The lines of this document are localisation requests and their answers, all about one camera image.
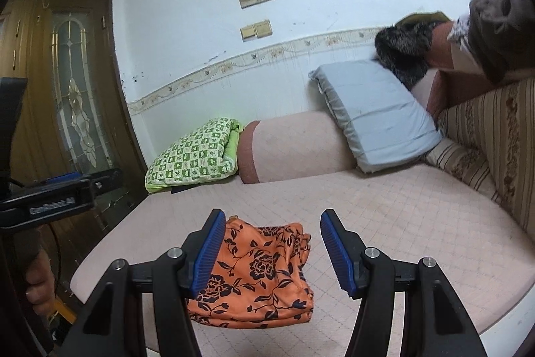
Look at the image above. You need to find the pink bolster cushion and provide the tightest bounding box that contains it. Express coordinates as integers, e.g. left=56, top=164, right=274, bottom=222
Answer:
left=237, top=110, right=357, bottom=185

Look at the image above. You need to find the striped sofa cushion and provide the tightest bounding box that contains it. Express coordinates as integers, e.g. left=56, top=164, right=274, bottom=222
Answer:
left=422, top=77, right=535, bottom=232

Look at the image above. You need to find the olive garment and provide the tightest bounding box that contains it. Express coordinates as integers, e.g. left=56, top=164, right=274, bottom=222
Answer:
left=395, top=11, right=450, bottom=28

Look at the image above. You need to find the white lacy cloth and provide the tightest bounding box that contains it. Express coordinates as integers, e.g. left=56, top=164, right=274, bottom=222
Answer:
left=447, top=16, right=474, bottom=49

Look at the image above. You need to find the wooden door with glass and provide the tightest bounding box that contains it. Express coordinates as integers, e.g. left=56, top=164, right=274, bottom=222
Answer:
left=0, top=0, right=147, bottom=299

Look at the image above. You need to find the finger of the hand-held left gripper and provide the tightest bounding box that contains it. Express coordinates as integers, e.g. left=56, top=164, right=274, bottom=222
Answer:
left=44, top=172, right=82, bottom=186
left=92, top=168, right=124, bottom=199

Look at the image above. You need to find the green checkered pillow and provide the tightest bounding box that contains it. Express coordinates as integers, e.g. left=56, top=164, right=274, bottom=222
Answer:
left=145, top=117, right=245, bottom=192

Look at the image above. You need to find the dark fur garment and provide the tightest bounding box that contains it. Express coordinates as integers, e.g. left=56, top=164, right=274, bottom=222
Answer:
left=375, top=22, right=435, bottom=88

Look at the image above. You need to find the grey brown garment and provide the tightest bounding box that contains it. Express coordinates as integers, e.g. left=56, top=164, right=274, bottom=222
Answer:
left=467, top=0, right=535, bottom=86

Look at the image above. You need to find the orange floral blouse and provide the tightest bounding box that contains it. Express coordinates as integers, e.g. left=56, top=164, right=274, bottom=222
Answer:
left=186, top=217, right=315, bottom=329

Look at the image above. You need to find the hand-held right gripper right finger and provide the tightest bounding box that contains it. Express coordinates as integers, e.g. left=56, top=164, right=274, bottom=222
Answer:
left=320, top=209, right=488, bottom=357

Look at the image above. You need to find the reddish brown cloth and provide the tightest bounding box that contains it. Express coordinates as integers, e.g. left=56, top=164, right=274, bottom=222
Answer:
left=426, top=21, right=502, bottom=119

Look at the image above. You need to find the grey blue pillow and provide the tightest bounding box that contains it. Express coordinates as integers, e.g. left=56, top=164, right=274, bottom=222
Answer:
left=309, top=60, right=444, bottom=174

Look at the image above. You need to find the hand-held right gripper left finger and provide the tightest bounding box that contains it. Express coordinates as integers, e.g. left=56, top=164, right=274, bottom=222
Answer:
left=63, top=208, right=227, bottom=357

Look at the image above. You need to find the person's left hand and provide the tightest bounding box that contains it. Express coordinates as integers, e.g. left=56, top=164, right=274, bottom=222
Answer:
left=24, top=248, right=56, bottom=317

